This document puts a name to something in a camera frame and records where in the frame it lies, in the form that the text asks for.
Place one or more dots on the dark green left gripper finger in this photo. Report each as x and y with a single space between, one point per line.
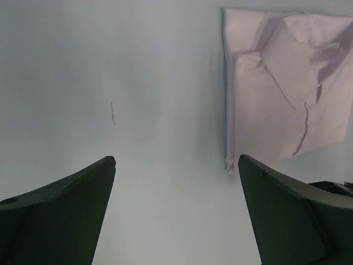
59 223

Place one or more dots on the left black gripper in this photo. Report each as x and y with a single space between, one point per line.
296 222

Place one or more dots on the white long sleeve shirt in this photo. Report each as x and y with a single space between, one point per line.
289 83

